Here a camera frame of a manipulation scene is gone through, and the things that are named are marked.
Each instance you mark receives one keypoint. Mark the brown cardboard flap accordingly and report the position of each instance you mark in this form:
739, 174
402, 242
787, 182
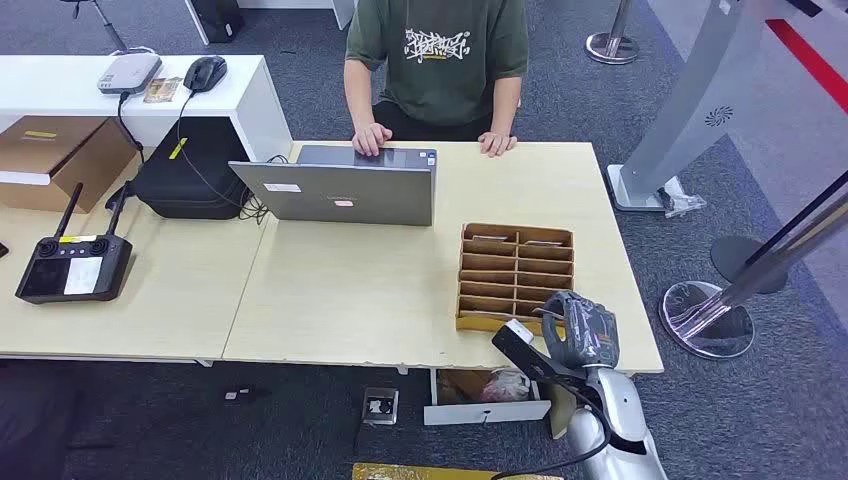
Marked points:
562, 411

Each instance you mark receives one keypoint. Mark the wooden card organizer box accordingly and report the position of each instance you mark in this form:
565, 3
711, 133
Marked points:
513, 278

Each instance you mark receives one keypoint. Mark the chair base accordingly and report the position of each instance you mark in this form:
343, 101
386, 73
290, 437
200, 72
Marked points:
106, 26

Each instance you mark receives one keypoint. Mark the black remote controller with antennas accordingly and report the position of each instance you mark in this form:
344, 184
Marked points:
73, 268

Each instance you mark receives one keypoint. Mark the small brown packet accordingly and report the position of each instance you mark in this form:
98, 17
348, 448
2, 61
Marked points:
162, 89

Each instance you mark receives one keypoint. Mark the person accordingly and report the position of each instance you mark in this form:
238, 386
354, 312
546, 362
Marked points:
437, 60

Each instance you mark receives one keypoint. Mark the black computer tower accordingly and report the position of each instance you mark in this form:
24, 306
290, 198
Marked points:
218, 18

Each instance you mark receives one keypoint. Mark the chrome stanchion with round base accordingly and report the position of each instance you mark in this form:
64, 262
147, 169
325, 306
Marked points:
709, 318
613, 43

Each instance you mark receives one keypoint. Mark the black stanchion with round base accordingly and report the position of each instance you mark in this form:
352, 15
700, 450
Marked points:
748, 262

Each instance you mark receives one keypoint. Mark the white side cabinet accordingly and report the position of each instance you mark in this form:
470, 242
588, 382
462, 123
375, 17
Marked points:
252, 99

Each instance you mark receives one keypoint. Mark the grey router box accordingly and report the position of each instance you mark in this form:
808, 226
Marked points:
129, 71

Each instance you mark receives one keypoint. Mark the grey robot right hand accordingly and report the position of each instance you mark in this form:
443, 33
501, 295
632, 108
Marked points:
586, 334

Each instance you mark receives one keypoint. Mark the person's right forearm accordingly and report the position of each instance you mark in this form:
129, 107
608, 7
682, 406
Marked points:
359, 96

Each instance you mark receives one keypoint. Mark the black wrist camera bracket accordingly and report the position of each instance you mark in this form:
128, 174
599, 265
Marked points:
530, 358

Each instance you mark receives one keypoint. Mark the person's left hand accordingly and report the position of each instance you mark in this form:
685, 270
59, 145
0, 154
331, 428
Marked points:
497, 143

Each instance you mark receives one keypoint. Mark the card in organizer slot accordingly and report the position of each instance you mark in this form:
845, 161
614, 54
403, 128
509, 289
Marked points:
490, 238
543, 243

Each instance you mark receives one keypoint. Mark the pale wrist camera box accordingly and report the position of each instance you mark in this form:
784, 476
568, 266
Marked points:
520, 330

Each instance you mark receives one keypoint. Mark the white open box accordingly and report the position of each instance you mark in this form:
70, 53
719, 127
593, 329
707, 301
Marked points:
487, 414

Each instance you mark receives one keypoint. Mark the person's left forearm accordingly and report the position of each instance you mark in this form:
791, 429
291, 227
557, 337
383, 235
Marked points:
505, 106

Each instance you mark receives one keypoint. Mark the crumpled plastic bag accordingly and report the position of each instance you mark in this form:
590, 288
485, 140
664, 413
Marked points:
507, 387

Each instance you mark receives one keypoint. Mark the person's right hand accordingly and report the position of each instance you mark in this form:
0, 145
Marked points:
370, 139

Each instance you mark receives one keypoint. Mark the grey laptop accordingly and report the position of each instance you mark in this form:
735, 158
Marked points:
358, 192

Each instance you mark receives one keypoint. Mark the black carrying bag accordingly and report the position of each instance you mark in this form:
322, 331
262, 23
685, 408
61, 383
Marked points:
192, 172

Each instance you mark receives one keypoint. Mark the clear plastic wrap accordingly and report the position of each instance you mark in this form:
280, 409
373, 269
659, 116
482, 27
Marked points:
682, 199

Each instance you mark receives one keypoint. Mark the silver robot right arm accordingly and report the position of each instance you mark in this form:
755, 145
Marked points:
619, 424

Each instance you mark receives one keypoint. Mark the metal floor socket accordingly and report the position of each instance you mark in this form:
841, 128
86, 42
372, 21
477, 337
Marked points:
380, 405

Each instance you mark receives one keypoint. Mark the yellow shiny board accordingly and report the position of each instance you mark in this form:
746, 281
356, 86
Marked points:
424, 473

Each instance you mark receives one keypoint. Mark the black computer mouse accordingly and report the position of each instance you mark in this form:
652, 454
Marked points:
205, 73

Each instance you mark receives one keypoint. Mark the brown cardboard box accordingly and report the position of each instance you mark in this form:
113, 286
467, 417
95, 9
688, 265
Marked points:
60, 159

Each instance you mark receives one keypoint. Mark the silver gate turnstile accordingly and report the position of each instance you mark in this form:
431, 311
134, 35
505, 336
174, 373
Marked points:
696, 99

